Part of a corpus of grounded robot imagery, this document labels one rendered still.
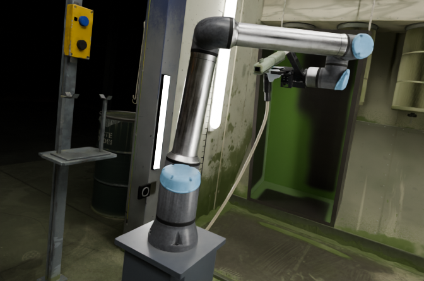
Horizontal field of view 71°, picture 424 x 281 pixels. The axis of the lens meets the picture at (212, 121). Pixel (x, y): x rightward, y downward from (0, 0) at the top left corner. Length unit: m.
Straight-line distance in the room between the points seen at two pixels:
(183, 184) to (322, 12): 2.38
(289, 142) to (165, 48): 1.15
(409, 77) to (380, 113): 0.53
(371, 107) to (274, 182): 1.36
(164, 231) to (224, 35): 0.73
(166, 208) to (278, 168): 1.49
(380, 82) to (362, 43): 2.11
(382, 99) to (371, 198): 0.97
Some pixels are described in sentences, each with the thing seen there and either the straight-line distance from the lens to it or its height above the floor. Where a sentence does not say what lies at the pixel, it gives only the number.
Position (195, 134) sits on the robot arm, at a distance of 1.23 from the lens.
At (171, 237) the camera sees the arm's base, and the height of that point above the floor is 0.69.
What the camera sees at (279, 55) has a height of 1.43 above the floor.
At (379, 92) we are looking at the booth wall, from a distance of 3.34.
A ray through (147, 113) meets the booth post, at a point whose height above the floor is 1.01.
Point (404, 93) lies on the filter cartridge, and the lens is 2.96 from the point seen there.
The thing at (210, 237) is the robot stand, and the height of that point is 0.64.
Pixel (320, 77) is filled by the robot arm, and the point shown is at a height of 1.34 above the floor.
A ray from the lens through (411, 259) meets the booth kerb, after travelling 2.98.
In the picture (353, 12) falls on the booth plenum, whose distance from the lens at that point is 3.04.
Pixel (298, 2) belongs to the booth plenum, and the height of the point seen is 2.15.
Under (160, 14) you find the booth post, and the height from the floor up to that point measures 1.65.
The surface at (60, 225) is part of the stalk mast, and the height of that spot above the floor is 0.34.
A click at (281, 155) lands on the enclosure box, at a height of 0.79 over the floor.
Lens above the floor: 1.23
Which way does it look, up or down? 6 degrees down
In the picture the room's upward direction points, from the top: 8 degrees clockwise
